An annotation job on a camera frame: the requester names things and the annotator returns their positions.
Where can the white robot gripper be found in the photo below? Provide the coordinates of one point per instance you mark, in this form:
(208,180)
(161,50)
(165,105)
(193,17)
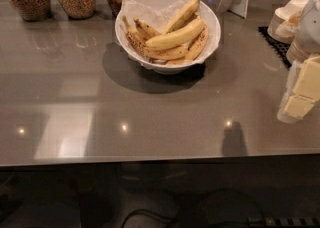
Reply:
(310,28)

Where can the spotted right banana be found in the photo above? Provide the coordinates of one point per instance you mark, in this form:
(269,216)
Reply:
(195,48)

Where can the white ceramic bowl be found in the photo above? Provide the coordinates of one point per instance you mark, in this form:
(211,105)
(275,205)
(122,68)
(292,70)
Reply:
(157,13)

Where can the long spotted bottom banana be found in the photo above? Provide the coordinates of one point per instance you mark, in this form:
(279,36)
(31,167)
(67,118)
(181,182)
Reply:
(139,44)

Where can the large middle yellow banana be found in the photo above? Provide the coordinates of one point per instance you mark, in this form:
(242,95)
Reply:
(178,37)

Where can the top upright yellow banana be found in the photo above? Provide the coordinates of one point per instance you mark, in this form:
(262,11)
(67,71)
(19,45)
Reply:
(181,17)

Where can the small spotted left banana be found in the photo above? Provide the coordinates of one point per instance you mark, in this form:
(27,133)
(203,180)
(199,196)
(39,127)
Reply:
(145,29)

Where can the white paper bowl liner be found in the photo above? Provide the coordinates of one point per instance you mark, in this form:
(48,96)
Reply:
(167,36)

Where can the black rubber mat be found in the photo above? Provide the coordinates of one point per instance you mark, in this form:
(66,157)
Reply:
(279,47)

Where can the stack of white paper bowls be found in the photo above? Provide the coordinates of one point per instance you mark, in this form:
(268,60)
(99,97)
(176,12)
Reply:
(284,23)

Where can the black power strip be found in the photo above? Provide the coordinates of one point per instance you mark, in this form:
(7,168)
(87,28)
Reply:
(283,223)

